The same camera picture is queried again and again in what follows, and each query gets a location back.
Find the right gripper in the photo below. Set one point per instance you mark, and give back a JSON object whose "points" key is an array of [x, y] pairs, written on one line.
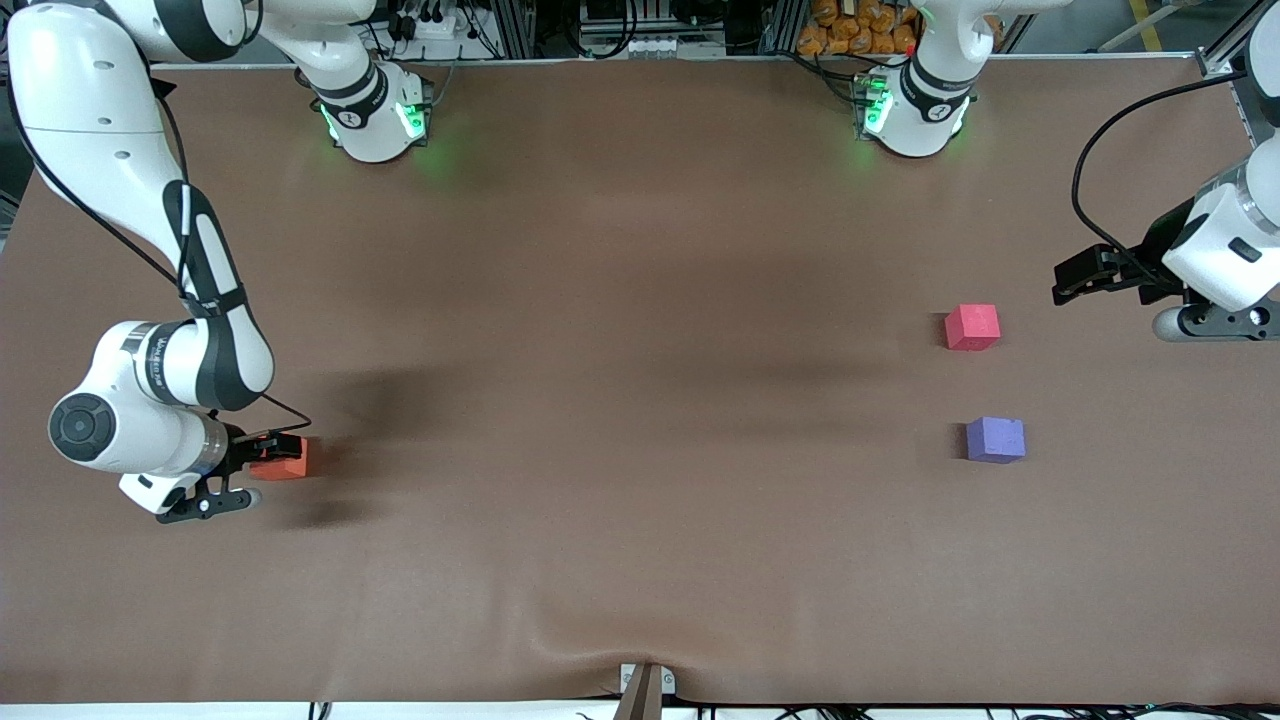
{"points": [[240, 447]]}

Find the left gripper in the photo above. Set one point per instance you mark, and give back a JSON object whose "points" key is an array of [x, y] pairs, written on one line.
{"points": [[1153, 246]]}

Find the orange foam block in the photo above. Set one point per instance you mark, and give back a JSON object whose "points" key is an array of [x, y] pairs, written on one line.
{"points": [[285, 470]]}

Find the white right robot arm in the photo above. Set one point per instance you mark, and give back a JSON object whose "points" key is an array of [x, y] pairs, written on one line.
{"points": [[100, 120]]}

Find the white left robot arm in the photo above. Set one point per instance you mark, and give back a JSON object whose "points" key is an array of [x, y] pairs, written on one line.
{"points": [[920, 120]]}

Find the red foam block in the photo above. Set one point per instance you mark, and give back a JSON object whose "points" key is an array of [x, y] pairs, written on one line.
{"points": [[972, 327]]}

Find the purple foam block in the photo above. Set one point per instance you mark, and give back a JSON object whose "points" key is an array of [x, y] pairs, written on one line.
{"points": [[995, 440]]}

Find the orange snack bag pile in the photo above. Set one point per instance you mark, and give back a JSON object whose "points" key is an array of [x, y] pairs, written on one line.
{"points": [[860, 28]]}

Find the brown table mat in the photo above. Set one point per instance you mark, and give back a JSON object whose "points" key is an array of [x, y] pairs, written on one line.
{"points": [[640, 500]]}

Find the white power strip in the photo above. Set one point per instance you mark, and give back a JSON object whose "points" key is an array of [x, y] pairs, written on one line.
{"points": [[432, 28]]}

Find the white terminal block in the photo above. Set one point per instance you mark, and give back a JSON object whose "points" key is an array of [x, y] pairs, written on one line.
{"points": [[650, 46]]}

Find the aluminium frame profile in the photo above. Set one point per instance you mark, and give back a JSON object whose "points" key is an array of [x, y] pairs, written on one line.
{"points": [[1222, 62]]}

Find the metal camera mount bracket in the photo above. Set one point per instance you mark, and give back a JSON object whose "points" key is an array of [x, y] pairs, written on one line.
{"points": [[646, 690]]}

